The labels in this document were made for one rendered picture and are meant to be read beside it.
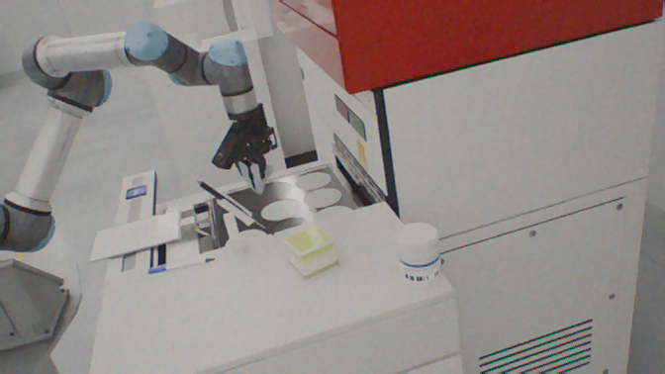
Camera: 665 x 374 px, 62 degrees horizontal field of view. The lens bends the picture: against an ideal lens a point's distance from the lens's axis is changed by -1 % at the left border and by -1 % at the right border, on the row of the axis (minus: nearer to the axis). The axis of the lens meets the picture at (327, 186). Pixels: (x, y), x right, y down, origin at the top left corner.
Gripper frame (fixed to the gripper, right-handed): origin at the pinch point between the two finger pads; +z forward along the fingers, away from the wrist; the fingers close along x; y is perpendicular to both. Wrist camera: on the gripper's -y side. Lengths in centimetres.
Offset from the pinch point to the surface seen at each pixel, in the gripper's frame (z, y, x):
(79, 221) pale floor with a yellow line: 98, 73, 244
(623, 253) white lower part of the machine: 40, 57, -73
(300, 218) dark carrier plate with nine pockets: 9.5, 5.1, -7.1
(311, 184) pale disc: 9.4, 20.7, 0.3
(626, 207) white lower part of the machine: 25, 57, -73
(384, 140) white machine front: -11.2, 9.9, -31.0
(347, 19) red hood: -37.7, 7.2, -28.4
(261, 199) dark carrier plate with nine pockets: 9.4, 9.9, 9.3
